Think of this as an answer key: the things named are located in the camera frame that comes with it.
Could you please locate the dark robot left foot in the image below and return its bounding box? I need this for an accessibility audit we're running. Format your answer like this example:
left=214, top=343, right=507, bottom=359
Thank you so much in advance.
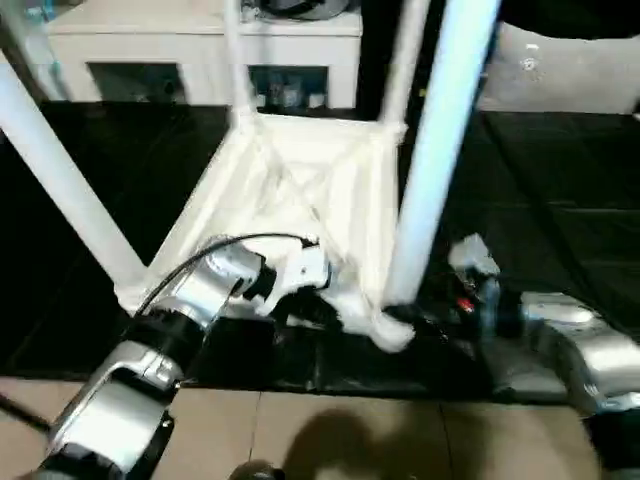
left=231, top=458, right=287, bottom=480

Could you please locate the white plastic table top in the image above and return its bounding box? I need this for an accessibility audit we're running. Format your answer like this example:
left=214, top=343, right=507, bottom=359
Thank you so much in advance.
left=111, top=111, right=420, bottom=355

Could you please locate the black metal support bar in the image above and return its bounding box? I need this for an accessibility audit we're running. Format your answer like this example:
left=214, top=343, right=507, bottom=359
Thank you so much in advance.
left=0, top=391, right=55, bottom=432

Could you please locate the white plastic table leg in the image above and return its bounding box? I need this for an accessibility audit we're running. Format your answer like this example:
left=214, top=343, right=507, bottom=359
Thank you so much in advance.
left=378, top=0, right=432, bottom=127
left=0, top=58, right=150, bottom=307
left=221, top=0, right=257, bottom=117
left=383, top=0, right=505, bottom=307

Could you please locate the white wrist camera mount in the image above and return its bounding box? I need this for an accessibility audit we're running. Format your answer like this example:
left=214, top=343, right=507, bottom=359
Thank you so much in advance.
left=446, top=231, right=502, bottom=327
left=256, top=241, right=335, bottom=320

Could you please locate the white pipe with blue clip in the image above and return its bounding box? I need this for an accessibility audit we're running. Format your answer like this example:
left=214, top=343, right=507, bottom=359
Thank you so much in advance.
left=23, top=3, right=72, bottom=100

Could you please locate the black work mat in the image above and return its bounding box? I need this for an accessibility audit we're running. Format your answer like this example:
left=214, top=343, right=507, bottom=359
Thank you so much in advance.
left=0, top=98, right=640, bottom=405

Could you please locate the grey cushion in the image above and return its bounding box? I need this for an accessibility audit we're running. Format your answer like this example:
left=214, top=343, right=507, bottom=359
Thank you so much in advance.
left=478, top=21, right=640, bottom=117

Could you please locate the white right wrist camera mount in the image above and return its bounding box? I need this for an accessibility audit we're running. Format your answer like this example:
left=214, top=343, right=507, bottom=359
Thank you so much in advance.
left=446, top=231, right=502, bottom=327

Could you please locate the white glass-door cabinet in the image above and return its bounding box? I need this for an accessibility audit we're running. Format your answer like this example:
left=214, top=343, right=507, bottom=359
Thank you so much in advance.
left=43, top=0, right=365, bottom=110

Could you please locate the dark round device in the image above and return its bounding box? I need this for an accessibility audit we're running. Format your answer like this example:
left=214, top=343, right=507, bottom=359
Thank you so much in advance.
left=258, top=0, right=352, bottom=22

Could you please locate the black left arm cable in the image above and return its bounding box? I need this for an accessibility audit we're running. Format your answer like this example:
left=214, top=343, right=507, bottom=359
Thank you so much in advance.
left=126, top=231, right=320, bottom=327

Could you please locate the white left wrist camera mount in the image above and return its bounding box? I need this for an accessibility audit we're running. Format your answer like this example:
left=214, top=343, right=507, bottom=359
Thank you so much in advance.
left=256, top=241, right=335, bottom=320

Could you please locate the black box with gold label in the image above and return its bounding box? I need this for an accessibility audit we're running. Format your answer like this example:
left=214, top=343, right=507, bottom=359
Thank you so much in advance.
left=356, top=0, right=506, bottom=122

